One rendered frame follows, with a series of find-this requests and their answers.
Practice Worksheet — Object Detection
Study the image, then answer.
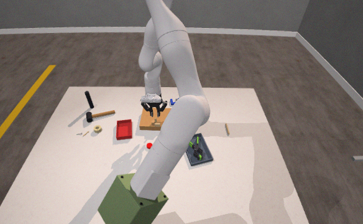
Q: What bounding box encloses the tan hollow cylinder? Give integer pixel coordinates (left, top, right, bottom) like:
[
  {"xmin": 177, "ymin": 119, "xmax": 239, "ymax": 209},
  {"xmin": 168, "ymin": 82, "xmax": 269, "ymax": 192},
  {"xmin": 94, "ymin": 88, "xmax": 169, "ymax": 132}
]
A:
[{"xmin": 93, "ymin": 125, "xmax": 102, "ymax": 133}]

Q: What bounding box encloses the light wooden board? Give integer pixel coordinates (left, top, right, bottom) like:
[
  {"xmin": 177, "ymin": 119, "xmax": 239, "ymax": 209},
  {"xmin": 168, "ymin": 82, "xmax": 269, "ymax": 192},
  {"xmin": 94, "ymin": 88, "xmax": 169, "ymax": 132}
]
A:
[{"xmin": 139, "ymin": 108, "xmax": 171, "ymax": 131}]

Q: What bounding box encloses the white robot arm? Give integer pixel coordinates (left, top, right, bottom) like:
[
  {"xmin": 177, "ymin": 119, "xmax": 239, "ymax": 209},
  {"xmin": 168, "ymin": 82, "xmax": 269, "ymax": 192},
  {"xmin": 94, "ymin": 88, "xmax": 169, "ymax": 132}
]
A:
[{"xmin": 131, "ymin": 0, "xmax": 210, "ymax": 200}]

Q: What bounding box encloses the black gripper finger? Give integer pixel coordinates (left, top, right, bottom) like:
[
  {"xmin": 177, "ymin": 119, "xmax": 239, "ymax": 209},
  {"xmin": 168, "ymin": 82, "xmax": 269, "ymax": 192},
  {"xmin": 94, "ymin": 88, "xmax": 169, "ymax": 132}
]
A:
[
  {"xmin": 155, "ymin": 101, "xmax": 167, "ymax": 117},
  {"xmin": 141, "ymin": 102, "xmax": 154, "ymax": 117}
]

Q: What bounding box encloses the wooden-handled black mallet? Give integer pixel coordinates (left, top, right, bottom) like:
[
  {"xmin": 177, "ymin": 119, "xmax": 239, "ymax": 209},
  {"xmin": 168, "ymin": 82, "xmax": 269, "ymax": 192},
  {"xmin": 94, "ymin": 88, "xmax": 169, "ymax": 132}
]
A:
[{"xmin": 86, "ymin": 111, "xmax": 109, "ymax": 123}]

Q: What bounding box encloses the black spring clamp with green grips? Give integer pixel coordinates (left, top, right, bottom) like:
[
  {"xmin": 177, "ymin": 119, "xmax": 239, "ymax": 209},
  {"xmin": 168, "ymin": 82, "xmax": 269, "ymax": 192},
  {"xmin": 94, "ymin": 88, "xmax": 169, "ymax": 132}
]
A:
[{"xmin": 189, "ymin": 136, "xmax": 203, "ymax": 160}]

